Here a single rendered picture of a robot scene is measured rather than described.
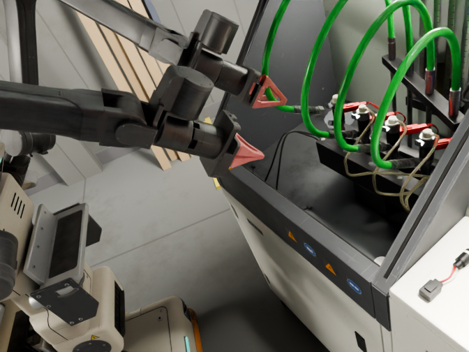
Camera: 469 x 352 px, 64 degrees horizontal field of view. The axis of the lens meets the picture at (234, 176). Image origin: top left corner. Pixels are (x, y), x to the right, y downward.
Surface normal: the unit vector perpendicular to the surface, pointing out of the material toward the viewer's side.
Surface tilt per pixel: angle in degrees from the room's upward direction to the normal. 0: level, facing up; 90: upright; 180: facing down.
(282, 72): 90
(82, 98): 38
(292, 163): 0
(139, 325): 0
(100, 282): 8
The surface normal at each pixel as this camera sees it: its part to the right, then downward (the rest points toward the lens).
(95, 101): 0.32, -0.77
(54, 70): 0.24, 0.61
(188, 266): -0.31, -0.69
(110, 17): -0.40, 0.26
